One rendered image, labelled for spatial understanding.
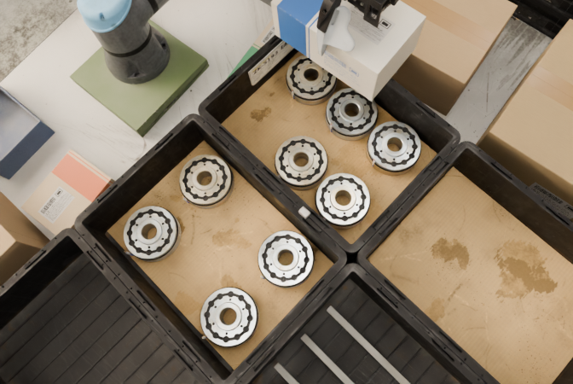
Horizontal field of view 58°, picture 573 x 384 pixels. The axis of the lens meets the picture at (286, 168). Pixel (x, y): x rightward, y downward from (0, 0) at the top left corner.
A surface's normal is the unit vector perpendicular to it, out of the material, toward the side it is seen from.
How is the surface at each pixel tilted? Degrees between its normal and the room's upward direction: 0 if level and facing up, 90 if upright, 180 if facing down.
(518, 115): 0
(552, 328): 0
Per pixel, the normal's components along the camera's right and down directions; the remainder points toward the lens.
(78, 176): -0.06, -0.30
